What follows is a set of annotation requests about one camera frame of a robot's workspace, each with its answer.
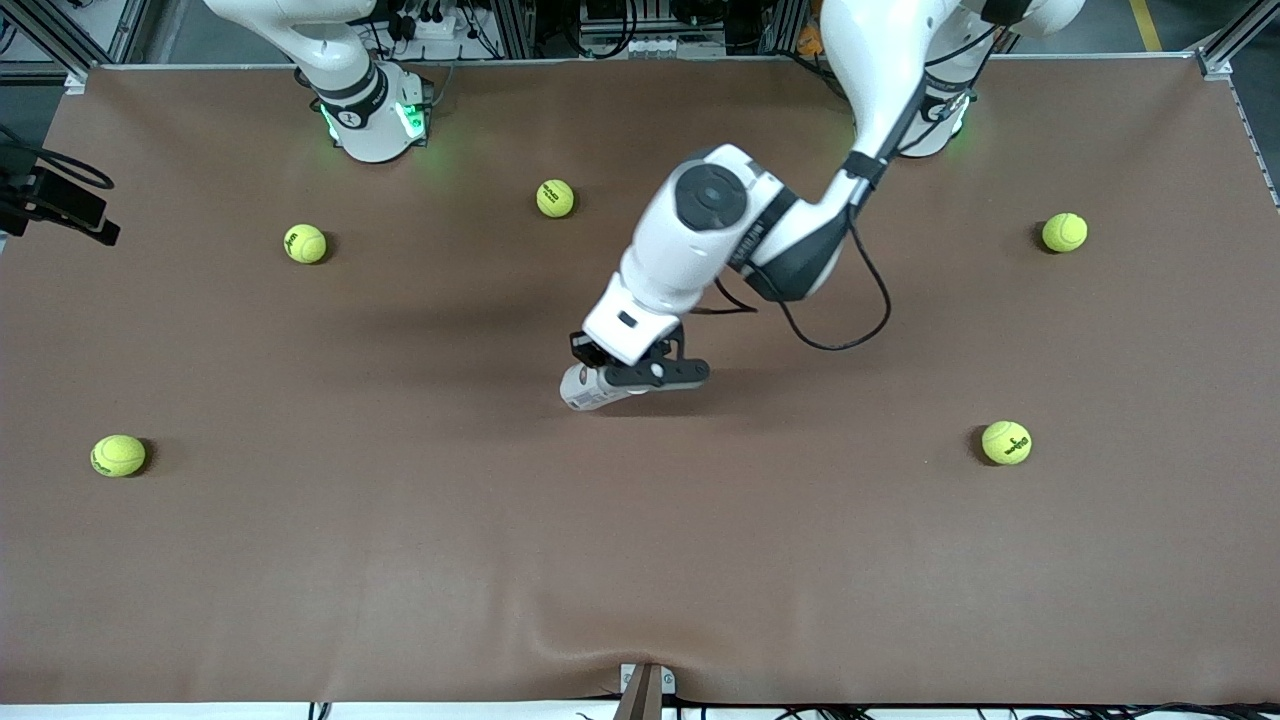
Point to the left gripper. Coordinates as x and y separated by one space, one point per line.
584 351

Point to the white blue tennis ball can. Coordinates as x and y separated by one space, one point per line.
585 392

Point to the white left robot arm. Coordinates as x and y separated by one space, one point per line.
870 60

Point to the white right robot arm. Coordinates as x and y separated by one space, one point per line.
360 110

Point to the yellow-green tennis ball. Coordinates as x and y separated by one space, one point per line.
1064 232
305 243
555 198
118 455
1006 442

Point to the brown table mat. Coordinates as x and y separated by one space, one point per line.
700 550

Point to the white connector strip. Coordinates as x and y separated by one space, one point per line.
650 47

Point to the orange snack packets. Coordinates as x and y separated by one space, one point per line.
810 42

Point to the white power strip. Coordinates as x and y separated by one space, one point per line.
430 28

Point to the aluminium frame beam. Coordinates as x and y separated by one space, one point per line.
50 35
1225 55

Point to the aluminium frame post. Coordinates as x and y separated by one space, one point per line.
515 30

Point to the grey metal edge bracket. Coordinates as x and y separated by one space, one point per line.
645 695

